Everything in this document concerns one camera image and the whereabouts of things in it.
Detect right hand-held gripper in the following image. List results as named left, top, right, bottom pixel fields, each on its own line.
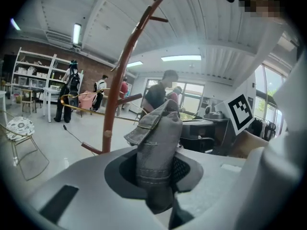
left=214, top=93, right=255, bottom=137

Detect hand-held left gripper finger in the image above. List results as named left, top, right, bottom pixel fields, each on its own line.
left=170, top=156, right=191, bottom=185

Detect gray fabric hat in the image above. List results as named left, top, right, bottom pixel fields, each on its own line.
left=124, top=99, right=184, bottom=215

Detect brown wooden coat stand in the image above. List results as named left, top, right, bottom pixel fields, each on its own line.
left=81, top=0, right=169, bottom=155

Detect person's right forearm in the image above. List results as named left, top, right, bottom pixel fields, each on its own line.
left=229, top=129, right=270, bottom=159

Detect black and white clothes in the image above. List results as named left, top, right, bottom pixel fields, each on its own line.
left=248, top=117, right=277, bottom=139

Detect black office chair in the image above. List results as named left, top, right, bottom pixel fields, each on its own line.
left=179, top=118, right=218, bottom=153

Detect person's white shirt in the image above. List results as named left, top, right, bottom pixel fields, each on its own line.
left=244, top=18, right=307, bottom=230

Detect pink chair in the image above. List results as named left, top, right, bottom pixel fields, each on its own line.
left=78, top=92, right=97, bottom=116

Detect black backpack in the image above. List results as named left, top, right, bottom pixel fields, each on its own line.
left=67, top=71, right=80, bottom=92

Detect white table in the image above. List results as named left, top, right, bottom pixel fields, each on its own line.
left=43, top=86, right=65, bottom=123

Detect wooden chair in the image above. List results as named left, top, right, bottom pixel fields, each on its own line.
left=21, top=89, right=38, bottom=114

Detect white shelving unit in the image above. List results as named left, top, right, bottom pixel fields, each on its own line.
left=10, top=47, right=72, bottom=101

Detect black floor cable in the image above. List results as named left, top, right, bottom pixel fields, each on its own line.
left=62, top=124, right=84, bottom=144

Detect gold metal curved rail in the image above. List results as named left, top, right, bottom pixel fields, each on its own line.
left=59, top=88, right=144, bottom=124

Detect gold wire chair floral cushion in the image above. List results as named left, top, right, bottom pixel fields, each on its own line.
left=0, top=111, right=50, bottom=181

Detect wall air conditioner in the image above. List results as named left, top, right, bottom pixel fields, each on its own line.
left=46, top=31, right=73, bottom=48

